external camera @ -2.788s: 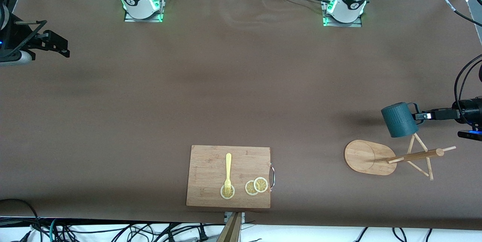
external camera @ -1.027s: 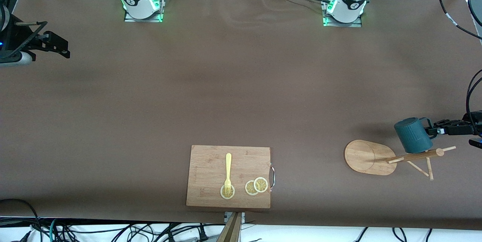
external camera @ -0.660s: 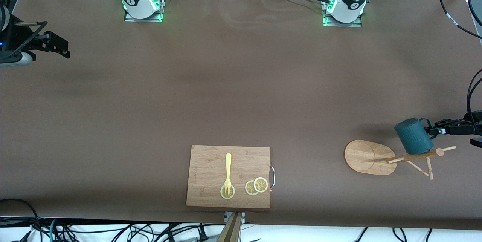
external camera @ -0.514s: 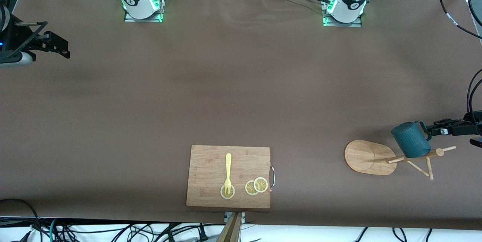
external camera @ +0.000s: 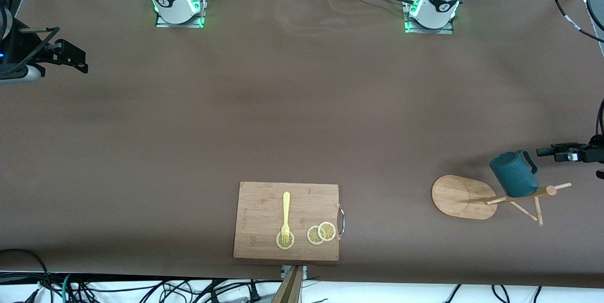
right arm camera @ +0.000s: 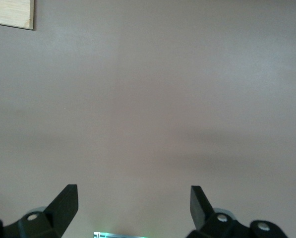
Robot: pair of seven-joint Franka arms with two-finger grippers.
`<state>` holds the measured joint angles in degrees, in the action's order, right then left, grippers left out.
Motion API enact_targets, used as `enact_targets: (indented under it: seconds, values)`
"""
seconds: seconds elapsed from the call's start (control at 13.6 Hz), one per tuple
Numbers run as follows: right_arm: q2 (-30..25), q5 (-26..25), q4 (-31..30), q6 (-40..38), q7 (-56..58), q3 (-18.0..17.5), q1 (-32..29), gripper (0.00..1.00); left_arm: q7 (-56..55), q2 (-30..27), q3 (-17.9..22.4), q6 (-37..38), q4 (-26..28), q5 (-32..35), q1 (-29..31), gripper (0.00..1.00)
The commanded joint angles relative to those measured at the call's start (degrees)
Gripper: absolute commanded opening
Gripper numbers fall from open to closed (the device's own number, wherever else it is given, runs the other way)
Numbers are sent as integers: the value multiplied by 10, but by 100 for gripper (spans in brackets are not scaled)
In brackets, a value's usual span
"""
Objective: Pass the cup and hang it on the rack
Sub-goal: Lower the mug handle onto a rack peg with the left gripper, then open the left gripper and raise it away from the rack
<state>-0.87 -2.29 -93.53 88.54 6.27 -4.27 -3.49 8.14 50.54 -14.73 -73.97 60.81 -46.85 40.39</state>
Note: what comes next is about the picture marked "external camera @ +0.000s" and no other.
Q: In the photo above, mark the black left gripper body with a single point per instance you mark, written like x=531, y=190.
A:
x=591, y=154

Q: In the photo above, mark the teal ribbed cup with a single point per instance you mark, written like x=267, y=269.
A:
x=514, y=178

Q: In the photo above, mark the wooden cup rack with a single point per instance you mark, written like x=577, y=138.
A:
x=462, y=197

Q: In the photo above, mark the brown table cover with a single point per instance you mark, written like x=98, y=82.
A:
x=302, y=105

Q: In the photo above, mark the bamboo cutting board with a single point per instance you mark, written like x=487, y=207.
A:
x=264, y=213

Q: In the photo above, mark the yellow plastic fork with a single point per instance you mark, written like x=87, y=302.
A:
x=286, y=208

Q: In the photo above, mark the lemon slice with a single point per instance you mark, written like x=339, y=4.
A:
x=279, y=244
x=327, y=231
x=312, y=236

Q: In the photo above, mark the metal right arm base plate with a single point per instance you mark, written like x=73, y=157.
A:
x=200, y=20

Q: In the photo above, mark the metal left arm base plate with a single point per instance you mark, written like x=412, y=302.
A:
x=448, y=30

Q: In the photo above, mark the small metal bracket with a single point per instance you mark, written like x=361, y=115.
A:
x=304, y=271

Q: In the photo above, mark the wooden post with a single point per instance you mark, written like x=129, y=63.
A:
x=289, y=291

